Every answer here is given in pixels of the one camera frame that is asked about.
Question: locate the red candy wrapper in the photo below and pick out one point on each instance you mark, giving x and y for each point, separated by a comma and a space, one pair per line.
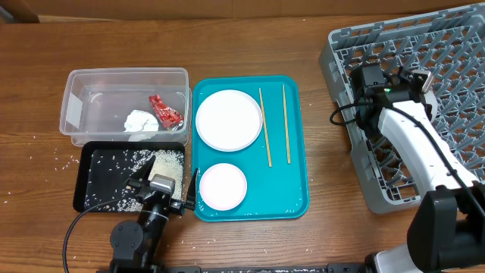
169, 117

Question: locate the pile of rice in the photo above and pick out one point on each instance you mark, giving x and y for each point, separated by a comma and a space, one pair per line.
166, 165

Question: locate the black plastic tray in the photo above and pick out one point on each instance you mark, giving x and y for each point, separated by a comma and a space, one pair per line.
86, 158

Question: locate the white tissue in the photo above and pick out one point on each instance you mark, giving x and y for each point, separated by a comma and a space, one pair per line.
139, 120

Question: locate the small pink bowl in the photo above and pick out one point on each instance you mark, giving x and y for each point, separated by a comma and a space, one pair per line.
223, 187

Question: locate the large white plate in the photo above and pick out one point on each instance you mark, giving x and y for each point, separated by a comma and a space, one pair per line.
229, 120

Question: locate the clear plastic bin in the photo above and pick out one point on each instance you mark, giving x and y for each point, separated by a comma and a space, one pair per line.
96, 103

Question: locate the wooden chopstick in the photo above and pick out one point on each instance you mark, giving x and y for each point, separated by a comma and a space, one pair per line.
288, 152
267, 143

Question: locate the grey dishwasher rack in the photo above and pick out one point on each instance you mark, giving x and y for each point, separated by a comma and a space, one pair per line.
447, 43

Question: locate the cardboard backdrop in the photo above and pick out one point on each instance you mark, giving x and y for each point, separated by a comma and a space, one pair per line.
33, 11

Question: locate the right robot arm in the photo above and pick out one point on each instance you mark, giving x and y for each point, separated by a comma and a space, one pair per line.
447, 231

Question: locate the grey-white bowl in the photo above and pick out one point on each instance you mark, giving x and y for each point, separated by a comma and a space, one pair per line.
431, 106

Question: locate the teal serving tray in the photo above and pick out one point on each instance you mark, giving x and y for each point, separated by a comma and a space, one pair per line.
280, 192

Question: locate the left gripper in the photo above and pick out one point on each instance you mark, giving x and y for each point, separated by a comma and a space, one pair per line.
178, 206

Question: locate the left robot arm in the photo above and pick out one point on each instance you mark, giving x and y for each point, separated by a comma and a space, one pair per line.
135, 243

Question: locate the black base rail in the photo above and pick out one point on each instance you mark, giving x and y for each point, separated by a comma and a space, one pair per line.
329, 268

